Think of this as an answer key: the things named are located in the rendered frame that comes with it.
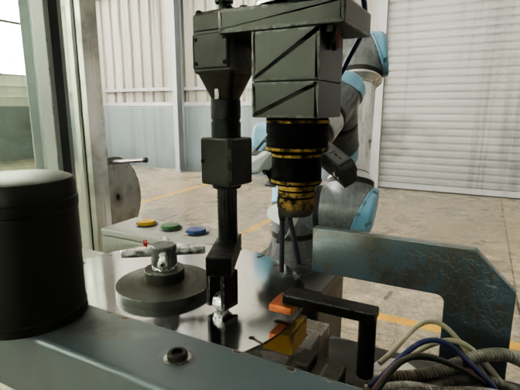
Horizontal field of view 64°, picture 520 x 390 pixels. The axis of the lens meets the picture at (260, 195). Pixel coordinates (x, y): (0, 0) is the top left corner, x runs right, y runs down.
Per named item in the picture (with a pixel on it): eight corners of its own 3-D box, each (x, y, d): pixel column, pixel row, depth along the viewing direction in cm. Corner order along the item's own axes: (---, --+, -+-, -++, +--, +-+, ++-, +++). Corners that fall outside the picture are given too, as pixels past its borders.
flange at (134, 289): (164, 264, 57) (163, 246, 57) (230, 282, 51) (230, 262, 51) (94, 294, 48) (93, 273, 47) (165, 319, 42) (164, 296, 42)
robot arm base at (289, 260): (279, 251, 122) (279, 219, 120) (329, 260, 115) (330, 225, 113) (254, 269, 109) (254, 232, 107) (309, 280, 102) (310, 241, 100)
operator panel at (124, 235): (105, 291, 96) (100, 227, 93) (139, 275, 105) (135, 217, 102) (206, 319, 83) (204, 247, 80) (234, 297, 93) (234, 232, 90)
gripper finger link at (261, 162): (218, 171, 61) (258, 166, 68) (249, 175, 58) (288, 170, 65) (218, 150, 61) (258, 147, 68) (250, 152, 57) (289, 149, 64)
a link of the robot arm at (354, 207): (318, 234, 111) (337, 47, 122) (377, 239, 107) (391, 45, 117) (310, 227, 100) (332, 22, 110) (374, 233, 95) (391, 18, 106)
